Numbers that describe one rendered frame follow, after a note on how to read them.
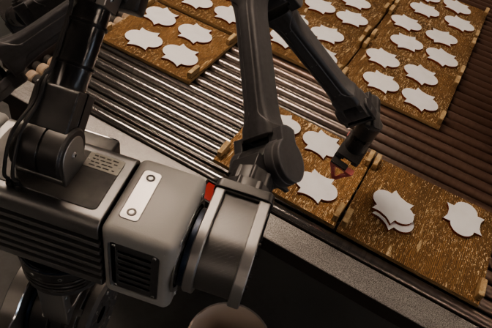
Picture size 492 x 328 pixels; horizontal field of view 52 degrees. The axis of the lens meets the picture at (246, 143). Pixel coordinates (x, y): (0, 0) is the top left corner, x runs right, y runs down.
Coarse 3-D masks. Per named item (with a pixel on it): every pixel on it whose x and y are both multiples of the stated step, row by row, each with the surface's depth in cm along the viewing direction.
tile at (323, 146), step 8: (304, 136) 164; (312, 136) 164; (320, 136) 165; (328, 136) 165; (312, 144) 162; (320, 144) 162; (328, 144) 163; (336, 144) 163; (320, 152) 160; (328, 152) 160
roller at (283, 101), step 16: (112, 16) 198; (240, 80) 184; (304, 112) 177; (336, 128) 174; (400, 160) 168; (416, 160) 168; (432, 176) 166; (448, 176) 165; (464, 192) 163; (480, 192) 162
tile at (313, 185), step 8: (304, 176) 151; (312, 176) 152; (320, 176) 152; (296, 184) 149; (304, 184) 149; (312, 184) 149; (320, 184) 150; (328, 184) 150; (304, 192) 147; (312, 192) 147; (320, 192) 148; (328, 192) 148; (336, 192) 149; (320, 200) 146; (328, 200) 146
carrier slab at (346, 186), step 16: (288, 112) 172; (304, 128) 168; (320, 128) 169; (304, 144) 162; (224, 160) 152; (304, 160) 157; (320, 160) 158; (352, 176) 156; (272, 192) 146; (288, 192) 147; (352, 192) 151; (304, 208) 144; (320, 208) 145; (336, 208) 146
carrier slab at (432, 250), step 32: (384, 160) 163; (416, 192) 156; (448, 192) 158; (352, 224) 143; (416, 224) 146; (448, 224) 148; (480, 224) 150; (384, 256) 138; (416, 256) 138; (448, 256) 140; (480, 256) 142; (448, 288) 133
